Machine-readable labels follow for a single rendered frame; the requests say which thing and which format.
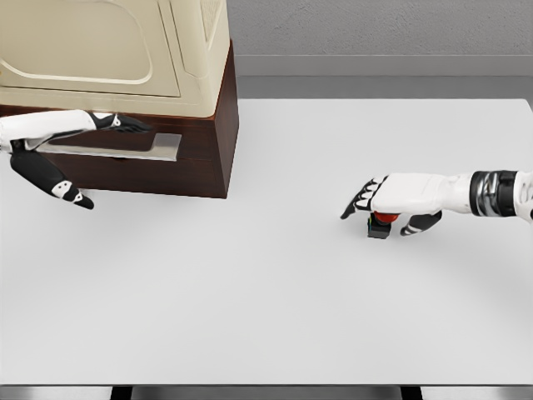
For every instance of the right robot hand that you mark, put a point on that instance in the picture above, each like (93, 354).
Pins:
(408, 193)

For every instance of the black switch with red button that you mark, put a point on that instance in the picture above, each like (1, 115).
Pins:
(378, 230)

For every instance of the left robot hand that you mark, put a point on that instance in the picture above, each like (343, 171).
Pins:
(46, 123)

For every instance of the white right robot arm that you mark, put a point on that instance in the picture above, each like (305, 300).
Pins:
(491, 192)

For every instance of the beige cabinet with brown base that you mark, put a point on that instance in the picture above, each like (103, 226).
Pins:
(104, 50)

